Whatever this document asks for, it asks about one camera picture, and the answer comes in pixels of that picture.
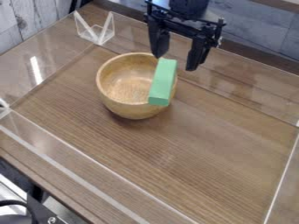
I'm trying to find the clear acrylic tray walls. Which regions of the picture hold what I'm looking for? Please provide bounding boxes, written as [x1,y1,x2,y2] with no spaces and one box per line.
[0,16,299,224]

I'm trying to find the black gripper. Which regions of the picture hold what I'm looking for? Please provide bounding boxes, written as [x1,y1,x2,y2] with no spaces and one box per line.
[145,0,228,71]

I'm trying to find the wooden bowl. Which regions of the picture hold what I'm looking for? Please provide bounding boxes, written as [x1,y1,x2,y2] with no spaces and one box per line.
[97,52,178,120]

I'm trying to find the green rectangular block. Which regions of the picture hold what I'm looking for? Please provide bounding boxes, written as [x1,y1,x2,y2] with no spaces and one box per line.
[149,58,178,107]

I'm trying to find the clear acrylic corner bracket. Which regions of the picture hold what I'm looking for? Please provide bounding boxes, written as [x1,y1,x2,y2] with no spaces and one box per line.
[74,10,115,46]

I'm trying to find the black metal table bracket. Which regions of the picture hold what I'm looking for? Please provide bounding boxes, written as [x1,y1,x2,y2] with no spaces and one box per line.
[27,195,69,224]

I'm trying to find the black cable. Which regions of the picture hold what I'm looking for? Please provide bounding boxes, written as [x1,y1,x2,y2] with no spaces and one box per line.
[0,199,34,224]

